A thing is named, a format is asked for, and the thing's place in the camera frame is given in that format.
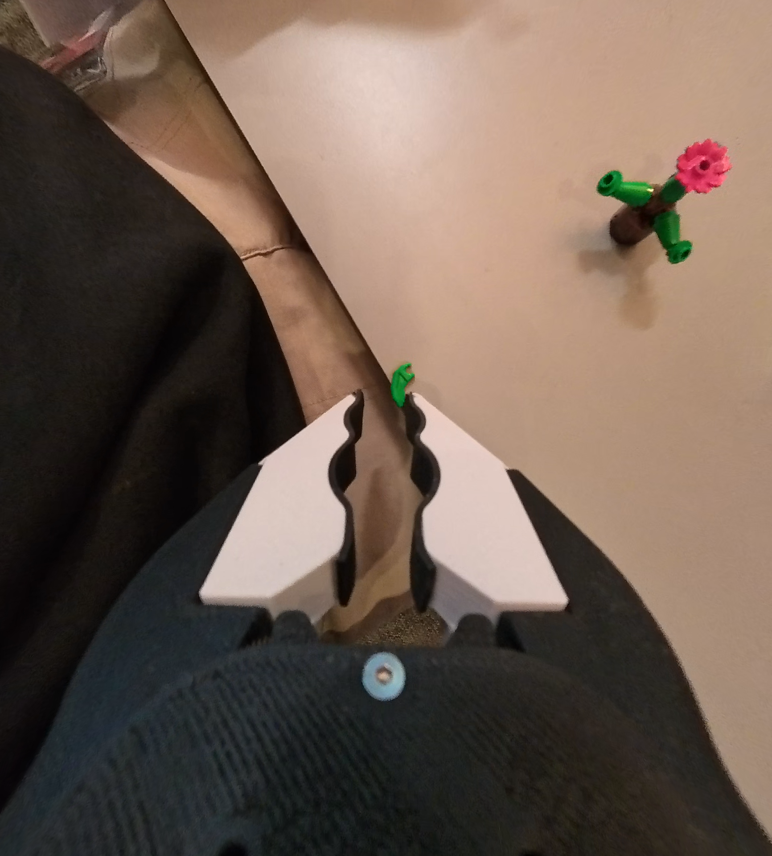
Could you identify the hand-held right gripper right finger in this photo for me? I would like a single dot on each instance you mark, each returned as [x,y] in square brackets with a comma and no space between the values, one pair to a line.
[493,535]

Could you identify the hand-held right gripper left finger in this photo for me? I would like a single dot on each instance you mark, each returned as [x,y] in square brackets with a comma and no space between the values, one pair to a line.
[272,528]

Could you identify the small green leaf piece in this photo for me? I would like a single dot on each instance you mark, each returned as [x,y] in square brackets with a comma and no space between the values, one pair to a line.
[401,386]

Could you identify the person's black jacket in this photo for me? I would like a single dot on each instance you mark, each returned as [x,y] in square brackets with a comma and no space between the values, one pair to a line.
[92,334]

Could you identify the toy cactus with pink flower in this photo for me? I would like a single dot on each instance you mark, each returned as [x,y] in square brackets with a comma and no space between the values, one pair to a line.
[640,207]

